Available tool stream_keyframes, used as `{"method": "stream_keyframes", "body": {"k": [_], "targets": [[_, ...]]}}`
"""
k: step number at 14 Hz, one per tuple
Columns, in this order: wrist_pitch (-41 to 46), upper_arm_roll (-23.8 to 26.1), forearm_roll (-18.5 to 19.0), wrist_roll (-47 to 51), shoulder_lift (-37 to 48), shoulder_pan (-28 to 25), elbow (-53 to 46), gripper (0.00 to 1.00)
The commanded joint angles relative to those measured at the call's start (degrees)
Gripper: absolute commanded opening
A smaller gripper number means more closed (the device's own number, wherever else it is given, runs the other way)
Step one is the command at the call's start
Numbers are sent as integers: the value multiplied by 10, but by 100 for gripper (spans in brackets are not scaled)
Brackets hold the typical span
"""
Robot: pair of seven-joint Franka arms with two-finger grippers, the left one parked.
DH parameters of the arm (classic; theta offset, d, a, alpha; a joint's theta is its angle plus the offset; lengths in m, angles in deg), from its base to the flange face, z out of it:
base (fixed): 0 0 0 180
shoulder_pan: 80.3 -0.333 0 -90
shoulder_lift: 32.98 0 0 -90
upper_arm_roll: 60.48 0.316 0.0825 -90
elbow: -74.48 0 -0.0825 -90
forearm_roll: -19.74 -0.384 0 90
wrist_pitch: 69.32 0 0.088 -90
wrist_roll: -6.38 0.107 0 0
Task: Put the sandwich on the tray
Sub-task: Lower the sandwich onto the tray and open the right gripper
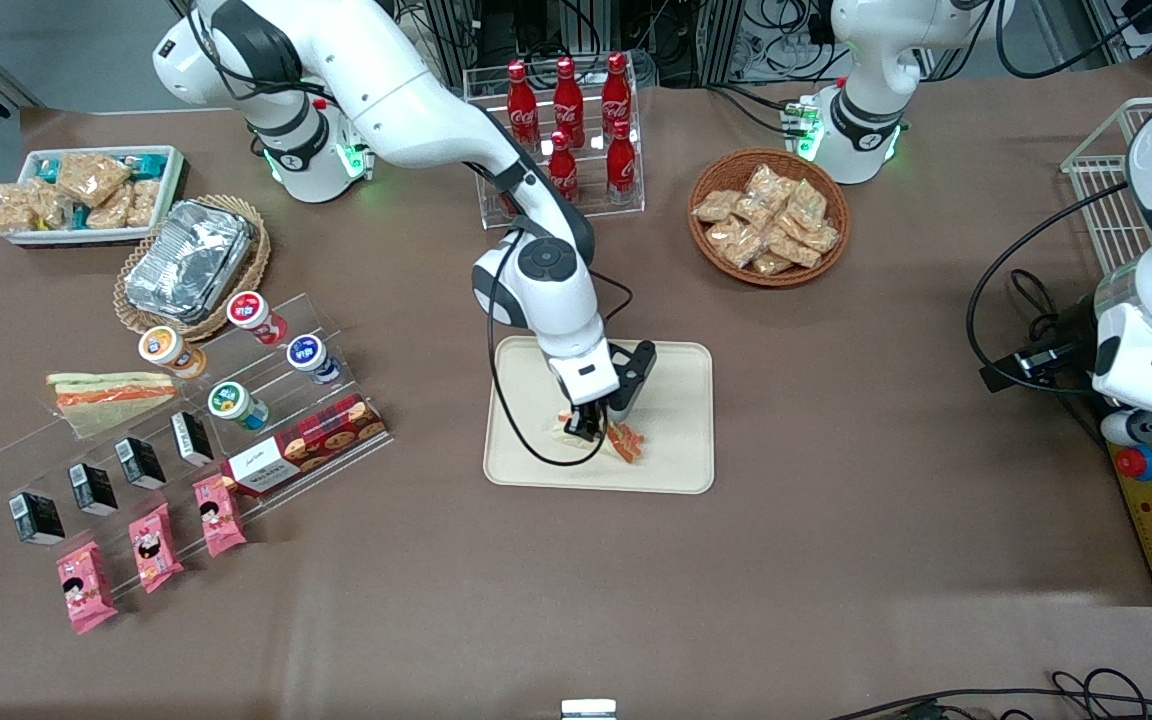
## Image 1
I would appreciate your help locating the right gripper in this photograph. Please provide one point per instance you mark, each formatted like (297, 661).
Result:
(587, 417)

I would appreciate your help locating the triangle sandwich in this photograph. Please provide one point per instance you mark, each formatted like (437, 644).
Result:
(626, 445)
(111, 400)

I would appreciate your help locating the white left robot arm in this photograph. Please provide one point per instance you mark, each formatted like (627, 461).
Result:
(866, 70)

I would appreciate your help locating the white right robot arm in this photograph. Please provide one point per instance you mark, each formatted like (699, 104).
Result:
(406, 110)

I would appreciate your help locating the beige serving tray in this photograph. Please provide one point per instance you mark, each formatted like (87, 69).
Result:
(676, 450)

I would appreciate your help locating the round wicker basket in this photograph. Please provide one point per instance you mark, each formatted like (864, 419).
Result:
(711, 262)

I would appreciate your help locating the clear acrylic bottle rack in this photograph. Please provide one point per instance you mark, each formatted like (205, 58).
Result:
(626, 215)

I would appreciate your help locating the rice cracker snack pack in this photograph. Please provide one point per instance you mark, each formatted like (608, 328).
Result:
(794, 248)
(48, 203)
(11, 208)
(143, 202)
(751, 212)
(808, 203)
(113, 210)
(724, 235)
(716, 205)
(771, 182)
(91, 177)
(744, 250)
(771, 264)
(820, 238)

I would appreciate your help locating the red cola bottle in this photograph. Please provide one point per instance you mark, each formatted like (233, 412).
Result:
(616, 95)
(562, 165)
(522, 105)
(567, 100)
(621, 165)

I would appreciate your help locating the clear acrylic stepped stand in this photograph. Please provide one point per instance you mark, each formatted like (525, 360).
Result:
(331, 335)
(176, 492)

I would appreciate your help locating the red cookie box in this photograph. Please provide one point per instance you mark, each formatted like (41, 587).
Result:
(316, 440)

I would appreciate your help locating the brown paper table cover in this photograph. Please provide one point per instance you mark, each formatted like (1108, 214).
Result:
(836, 550)

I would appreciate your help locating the blue lid yogurt cup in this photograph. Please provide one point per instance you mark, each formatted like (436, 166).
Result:
(308, 354)

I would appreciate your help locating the red lid yogurt cup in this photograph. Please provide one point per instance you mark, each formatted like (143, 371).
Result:
(254, 312)

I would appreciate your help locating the green lid yogurt cup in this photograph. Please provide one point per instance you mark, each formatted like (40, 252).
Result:
(231, 400)

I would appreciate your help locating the pink snack packet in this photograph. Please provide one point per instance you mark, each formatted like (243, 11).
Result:
(86, 588)
(219, 515)
(155, 548)

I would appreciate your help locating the black equipment rack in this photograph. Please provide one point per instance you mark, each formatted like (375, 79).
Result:
(696, 40)

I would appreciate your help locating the small black carton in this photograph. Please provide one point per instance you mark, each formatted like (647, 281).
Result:
(37, 519)
(141, 463)
(94, 489)
(192, 438)

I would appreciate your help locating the flat wicker basket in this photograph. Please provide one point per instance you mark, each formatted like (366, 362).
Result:
(191, 331)

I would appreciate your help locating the orange lid yogurt cup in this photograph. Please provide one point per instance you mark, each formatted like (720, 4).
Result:
(166, 348)

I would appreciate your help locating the stacked foil containers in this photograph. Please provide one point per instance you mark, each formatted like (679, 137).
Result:
(186, 260)

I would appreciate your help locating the white plastic bin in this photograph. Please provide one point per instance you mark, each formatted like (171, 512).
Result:
(171, 185)

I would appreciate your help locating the teal snack packet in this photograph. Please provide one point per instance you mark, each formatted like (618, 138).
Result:
(146, 162)
(46, 168)
(79, 217)

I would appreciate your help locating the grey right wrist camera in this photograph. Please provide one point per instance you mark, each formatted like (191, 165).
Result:
(622, 408)

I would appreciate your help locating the black right camera bracket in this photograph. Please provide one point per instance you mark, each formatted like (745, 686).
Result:
(639, 362)

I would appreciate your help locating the black camera bracket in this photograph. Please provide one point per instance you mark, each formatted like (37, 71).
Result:
(639, 362)
(1046, 362)

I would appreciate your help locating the black left camera bracket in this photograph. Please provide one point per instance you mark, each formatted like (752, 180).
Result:
(1046, 362)

